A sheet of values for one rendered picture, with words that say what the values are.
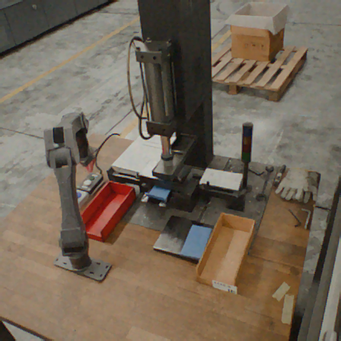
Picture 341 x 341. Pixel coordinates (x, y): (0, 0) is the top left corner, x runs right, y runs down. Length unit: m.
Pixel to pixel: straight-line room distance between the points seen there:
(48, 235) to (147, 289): 0.46
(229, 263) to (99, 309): 0.43
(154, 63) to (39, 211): 0.78
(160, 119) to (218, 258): 0.49
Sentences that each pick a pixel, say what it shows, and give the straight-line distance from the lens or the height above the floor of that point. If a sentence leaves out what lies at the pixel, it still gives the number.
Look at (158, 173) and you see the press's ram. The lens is 1.29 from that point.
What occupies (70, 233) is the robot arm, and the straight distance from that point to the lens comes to 1.18.
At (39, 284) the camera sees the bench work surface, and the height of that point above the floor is 0.90.
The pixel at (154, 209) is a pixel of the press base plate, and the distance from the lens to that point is 1.40.
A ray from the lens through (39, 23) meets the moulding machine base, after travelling 6.95.
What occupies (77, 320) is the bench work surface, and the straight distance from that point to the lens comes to 1.18.
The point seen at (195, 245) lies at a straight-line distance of 1.24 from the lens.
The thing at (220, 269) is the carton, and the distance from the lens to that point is 1.20.
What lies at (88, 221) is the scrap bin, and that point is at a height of 0.91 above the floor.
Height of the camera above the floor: 1.88
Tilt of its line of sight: 39 degrees down
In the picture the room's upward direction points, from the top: 7 degrees counter-clockwise
